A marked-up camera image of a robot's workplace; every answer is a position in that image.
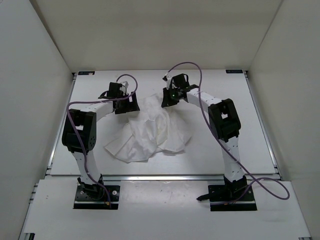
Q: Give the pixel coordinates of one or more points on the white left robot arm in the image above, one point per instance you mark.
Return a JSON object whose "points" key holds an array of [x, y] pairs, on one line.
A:
{"points": [[80, 129]]}

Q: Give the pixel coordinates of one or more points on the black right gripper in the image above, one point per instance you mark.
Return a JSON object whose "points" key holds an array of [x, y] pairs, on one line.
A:
{"points": [[167, 102]]}

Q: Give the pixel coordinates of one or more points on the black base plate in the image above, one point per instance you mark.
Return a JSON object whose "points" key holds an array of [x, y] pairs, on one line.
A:
{"points": [[221, 200], [84, 201]]}

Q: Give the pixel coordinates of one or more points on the corner label sticker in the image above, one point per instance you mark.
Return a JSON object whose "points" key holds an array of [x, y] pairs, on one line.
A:
{"points": [[234, 71], [86, 73]]}

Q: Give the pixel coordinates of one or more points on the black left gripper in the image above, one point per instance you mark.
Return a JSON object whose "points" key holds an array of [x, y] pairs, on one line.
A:
{"points": [[131, 106]]}

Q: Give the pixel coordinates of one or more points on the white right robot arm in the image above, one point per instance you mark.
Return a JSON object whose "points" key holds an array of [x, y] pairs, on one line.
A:
{"points": [[223, 119]]}

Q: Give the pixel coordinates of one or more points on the left corner label sticker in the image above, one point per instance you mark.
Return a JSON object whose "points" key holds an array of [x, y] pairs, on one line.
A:
{"points": [[86, 73]]}

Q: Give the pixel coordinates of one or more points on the white skirt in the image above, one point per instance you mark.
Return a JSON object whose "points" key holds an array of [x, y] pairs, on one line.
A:
{"points": [[151, 130]]}

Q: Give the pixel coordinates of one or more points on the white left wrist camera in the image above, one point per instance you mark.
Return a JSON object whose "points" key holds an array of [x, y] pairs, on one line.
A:
{"points": [[124, 86]]}

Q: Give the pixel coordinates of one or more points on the right corner label sticker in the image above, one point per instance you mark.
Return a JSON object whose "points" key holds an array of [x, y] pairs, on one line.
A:
{"points": [[234, 71]]}

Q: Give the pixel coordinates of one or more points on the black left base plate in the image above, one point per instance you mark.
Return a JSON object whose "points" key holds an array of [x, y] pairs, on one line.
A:
{"points": [[84, 201]]}

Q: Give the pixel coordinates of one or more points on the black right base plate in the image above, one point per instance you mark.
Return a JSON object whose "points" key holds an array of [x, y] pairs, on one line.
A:
{"points": [[221, 200]]}

